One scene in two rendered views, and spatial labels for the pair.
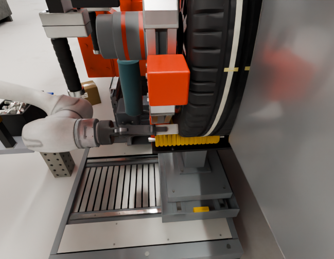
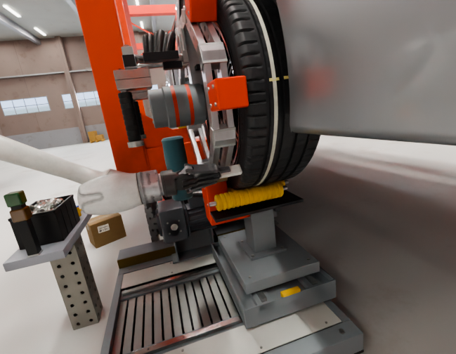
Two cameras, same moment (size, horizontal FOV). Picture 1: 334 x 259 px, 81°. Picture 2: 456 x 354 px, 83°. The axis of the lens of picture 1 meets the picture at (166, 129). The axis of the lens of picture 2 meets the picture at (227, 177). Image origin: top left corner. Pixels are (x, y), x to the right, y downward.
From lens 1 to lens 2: 0.37 m
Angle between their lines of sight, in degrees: 27
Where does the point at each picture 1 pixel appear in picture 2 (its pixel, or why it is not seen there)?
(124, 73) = (171, 150)
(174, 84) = (235, 86)
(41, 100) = (90, 174)
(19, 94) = (67, 167)
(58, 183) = (80, 335)
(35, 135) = (95, 187)
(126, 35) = (176, 98)
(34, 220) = not seen: outside the picture
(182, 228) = (275, 329)
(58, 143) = (121, 192)
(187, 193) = (268, 274)
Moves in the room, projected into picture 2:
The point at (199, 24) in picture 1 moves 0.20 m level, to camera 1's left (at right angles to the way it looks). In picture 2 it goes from (243, 50) to (159, 58)
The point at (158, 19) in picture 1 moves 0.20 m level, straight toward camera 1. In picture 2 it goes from (212, 56) to (232, 29)
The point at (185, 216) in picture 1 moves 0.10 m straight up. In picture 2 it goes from (274, 307) to (271, 282)
